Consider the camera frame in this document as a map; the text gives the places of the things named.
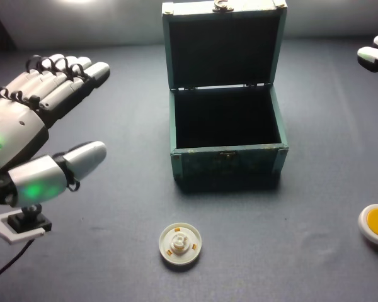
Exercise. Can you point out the teal wooden chest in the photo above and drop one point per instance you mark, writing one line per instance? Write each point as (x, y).
(226, 170)

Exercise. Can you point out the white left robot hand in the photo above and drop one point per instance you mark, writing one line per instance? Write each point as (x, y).
(15, 119)

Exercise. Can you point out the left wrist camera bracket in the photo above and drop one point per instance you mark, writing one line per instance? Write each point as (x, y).
(22, 228)

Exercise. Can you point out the white round plastic cap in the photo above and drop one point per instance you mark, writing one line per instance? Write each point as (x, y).
(180, 244)

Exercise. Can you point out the grey table cloth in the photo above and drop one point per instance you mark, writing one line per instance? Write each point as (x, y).
(113, 270)

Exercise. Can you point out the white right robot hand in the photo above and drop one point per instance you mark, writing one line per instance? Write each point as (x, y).
(373, 56)

